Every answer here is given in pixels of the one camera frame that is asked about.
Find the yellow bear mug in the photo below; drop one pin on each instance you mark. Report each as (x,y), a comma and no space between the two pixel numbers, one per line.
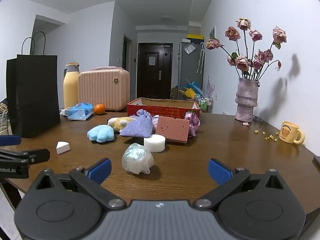
(288,132)

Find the brown cardboard box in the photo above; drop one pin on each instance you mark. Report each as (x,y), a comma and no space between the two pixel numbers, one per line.
(174,92)

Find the side doorway frame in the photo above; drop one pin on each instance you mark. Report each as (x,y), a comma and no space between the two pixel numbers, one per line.
(125,52)

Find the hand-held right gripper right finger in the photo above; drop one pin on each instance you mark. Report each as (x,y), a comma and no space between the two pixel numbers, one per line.
(220,172)

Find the blue plush paw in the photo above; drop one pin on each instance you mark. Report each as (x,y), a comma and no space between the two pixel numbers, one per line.
(101,133)

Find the dried pink rose bouquet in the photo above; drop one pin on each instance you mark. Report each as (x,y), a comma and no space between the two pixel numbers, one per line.
(242,63)

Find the purple sachet bag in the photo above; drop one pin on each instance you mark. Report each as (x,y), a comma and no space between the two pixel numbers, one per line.
(138,127)

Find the wall electrical panel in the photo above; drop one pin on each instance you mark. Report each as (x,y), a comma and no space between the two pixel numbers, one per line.
(212,33)

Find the white round sponge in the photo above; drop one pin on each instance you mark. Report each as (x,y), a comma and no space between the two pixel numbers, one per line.
(154,143)

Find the purple wall decal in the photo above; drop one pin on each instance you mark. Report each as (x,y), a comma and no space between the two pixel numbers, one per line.
(210,86)

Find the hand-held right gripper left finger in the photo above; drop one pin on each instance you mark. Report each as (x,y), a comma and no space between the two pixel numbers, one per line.
(101,170)

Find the white wedge sponge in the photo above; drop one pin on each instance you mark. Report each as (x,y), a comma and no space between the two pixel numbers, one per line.
(62,148)

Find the black eyeglasses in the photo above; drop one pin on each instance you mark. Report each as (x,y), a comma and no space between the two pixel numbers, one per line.
(257,119)

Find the yellow and black box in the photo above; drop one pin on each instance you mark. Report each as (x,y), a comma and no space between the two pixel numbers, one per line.
(195,36)

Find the metal trolley rack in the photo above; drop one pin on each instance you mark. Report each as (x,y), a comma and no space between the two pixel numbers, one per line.
(203,103)

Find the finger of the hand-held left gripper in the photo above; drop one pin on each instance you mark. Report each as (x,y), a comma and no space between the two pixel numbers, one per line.
(37,155)
(10,140)

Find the pink ribbed suitcase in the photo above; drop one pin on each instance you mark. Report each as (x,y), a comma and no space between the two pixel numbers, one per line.
(102,90)

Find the pink rectangular sponge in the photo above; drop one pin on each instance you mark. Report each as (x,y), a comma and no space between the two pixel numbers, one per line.
(172,128)

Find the clear plastic bag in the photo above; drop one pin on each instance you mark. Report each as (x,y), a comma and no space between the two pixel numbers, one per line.
(190,49)

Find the purple textured vase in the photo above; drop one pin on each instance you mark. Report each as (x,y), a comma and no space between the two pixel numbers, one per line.
(246,100)

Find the white folded umbrella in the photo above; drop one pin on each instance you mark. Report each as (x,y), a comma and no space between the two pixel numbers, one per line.
(200,60)

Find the yellow thermos bottle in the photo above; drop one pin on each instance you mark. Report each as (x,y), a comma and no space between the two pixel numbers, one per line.
(71,87)

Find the black paper bag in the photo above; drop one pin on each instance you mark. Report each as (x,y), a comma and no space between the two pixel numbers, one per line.
(32,92)

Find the white power adapter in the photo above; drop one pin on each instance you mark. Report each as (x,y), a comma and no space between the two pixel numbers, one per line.
(63,112)

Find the orange tangerine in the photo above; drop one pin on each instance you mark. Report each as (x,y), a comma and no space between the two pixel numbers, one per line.
(99,109)

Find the round ceiling lamp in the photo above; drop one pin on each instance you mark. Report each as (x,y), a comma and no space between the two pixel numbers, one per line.
(166,17)

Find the yellow plush toy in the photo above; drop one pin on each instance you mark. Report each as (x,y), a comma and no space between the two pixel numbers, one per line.
(117,123)

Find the blue tissue packet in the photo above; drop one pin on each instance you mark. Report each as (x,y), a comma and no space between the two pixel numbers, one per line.
(78,112)

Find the dark brown entrance door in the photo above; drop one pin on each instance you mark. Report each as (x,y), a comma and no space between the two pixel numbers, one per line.
(155,80)

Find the white paper notice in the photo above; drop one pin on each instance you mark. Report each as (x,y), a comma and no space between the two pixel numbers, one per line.
(152,60)

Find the blue and yellow bags pile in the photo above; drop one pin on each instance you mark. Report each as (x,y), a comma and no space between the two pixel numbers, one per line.
(191,91)

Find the red cardboard box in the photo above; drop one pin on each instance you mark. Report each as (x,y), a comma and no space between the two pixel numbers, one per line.
(150,110)

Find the iridescent plastic bag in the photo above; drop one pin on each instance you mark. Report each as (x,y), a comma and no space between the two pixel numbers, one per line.
(136,158)

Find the woven basket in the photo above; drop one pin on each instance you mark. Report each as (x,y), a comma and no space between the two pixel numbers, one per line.
(3,110)

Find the grey refrigerator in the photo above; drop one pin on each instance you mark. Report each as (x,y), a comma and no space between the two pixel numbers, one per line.
(190,72)

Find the scattered yellow flower bits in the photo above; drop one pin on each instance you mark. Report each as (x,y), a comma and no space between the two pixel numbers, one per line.
(269,138)

